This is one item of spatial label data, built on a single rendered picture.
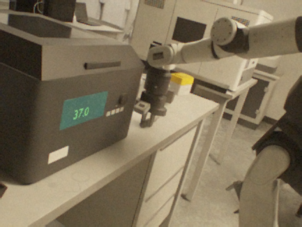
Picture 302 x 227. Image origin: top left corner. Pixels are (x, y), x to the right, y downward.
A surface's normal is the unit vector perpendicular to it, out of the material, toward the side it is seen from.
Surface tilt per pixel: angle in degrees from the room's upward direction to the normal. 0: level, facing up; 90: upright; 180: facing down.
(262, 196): 113
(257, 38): 84
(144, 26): 90
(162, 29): 90
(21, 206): 0
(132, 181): 90
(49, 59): 51
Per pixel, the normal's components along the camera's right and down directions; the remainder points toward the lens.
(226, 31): -0.66, -0.02
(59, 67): 0.81, -0.30
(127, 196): -0.47, 0.19
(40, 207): 0.24, -0.91
